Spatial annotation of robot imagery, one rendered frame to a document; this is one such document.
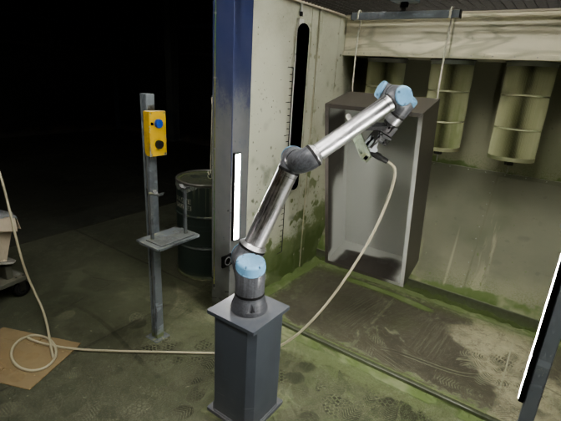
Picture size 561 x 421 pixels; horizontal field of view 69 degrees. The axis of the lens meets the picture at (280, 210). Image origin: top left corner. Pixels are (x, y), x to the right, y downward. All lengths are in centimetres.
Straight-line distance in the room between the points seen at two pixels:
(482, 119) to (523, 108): 51
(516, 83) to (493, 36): 37
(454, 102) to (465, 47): 41
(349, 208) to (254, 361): 155
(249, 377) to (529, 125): 262
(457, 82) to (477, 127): 53
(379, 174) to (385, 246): 59
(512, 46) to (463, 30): 36
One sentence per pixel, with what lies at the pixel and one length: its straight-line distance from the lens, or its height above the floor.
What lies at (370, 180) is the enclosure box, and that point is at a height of 109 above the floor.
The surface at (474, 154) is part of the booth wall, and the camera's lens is 397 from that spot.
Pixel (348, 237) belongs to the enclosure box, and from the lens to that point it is 335.
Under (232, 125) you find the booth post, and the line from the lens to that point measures 271.
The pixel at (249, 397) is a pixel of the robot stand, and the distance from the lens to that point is 227.
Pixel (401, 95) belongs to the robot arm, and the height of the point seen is 173.
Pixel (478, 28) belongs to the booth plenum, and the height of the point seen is 218.
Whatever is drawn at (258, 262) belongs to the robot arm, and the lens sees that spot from 201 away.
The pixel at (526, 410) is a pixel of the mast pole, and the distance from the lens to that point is 206.
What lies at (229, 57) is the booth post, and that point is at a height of 187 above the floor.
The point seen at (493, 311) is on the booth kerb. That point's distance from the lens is 369.
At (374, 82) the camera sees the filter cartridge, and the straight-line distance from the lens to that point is 382.
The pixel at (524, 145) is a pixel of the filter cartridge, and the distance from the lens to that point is 353.
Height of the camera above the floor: 179
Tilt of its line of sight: 19 degrees down
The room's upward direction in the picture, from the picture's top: 3 degrees clockwise
